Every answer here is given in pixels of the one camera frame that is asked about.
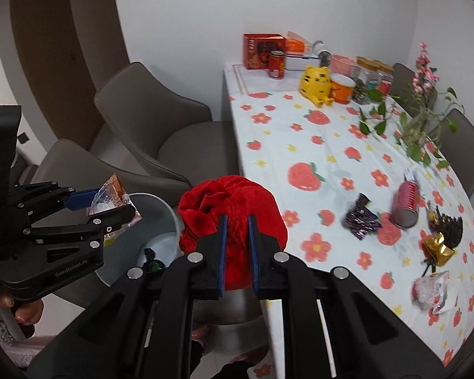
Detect white round trash bin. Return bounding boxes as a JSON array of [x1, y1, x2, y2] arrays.
[[95, 193, 182, 289]]

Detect brown wooden door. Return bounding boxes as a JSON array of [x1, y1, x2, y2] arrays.
[[9, 0, 129, 151]]

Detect pink plastic tub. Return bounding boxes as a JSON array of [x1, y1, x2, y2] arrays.
[[332, 54, 358, 76]]

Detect white storage box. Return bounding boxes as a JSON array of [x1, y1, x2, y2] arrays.
[[285, 53, 320, 72]]

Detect clear jar red label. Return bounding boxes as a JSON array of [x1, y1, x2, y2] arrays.
[[376, 64, 394, 96]]

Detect pink artificial flowers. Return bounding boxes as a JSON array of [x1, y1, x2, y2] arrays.
[[413, 41, 439, 95]]

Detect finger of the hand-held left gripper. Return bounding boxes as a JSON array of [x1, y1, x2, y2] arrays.
[[21, 204, 137, 251], [9, 181, 103, 227]]

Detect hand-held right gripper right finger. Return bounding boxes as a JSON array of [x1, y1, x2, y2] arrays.
[[248, 214, 447, 379]]

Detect red printed cardboard box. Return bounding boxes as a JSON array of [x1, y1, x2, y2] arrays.
[[243, 33, 287, 71]]

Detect red velvet cloth pouch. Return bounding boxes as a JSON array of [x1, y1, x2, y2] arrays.
[[178, 174, 288, 291]]

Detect gold foil wrapper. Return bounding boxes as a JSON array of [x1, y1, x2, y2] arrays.
[[421, 232, 456, 267]]

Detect red drink can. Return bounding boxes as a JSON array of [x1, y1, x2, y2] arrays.
[[391, 181, 421, 229]]

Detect orange packet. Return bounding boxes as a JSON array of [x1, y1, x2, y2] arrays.
[[286, 31, 314, 56]]

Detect red tin can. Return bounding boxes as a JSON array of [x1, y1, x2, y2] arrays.
[[269, 51, 286, 80]]

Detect brown fluted paper cup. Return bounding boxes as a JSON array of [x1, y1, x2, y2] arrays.
[[427, 201, 465, 241]]

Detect clear glass vase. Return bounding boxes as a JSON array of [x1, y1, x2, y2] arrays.
[[402, 106, 436, 155]]

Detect dark crumpled wrapper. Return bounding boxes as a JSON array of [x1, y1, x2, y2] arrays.
[[136, 247, 167, 273]]

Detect glass vase with vine plant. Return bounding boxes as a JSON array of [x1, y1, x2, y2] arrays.
[[357, 87, 465, 168]]

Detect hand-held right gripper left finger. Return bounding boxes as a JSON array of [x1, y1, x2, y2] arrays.
[[27, 214, 228, 379]]

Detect white floral strawberry tablecloth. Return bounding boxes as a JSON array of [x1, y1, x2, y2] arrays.
[[226, 89, 474, 369]]

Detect orange paper tub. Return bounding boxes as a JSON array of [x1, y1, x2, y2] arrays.
[[330, 74, 356, 104]]

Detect clear red-white plastic wrapper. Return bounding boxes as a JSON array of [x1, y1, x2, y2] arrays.
[[413, 270, 451, 314]]

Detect grey-brown upholstered chair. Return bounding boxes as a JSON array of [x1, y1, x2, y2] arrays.
[[391, 63, 437, 111], [29, 139, 192, 309], [94, 62, 240, 190], [438, 108, 474, 198]]

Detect clear orange snack wrapper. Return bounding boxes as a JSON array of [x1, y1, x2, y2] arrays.
[[86, 174, 142, 241]]

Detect yellow tiger toy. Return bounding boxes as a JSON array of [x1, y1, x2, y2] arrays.
[[299, 65, 334, 108]]

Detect person's left hand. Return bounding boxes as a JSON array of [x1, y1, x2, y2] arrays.
[[0, 286, 45, 328]]

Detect clear jar teal label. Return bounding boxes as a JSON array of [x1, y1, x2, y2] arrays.
[[364, 60, 384, 92]]

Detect jar of dark beans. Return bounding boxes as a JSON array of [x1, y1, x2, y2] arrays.
[[352, 78, 370, 105]]

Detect purple crumpled wrapper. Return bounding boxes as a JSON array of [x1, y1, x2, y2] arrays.
[[343, 193, 382, 241]]

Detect person's left forearm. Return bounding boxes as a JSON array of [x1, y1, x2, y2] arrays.
[[0, 316, 64, 372]]

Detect clear jar tan lid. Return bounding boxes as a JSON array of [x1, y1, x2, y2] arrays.
[[356, 56, 376, 81]]

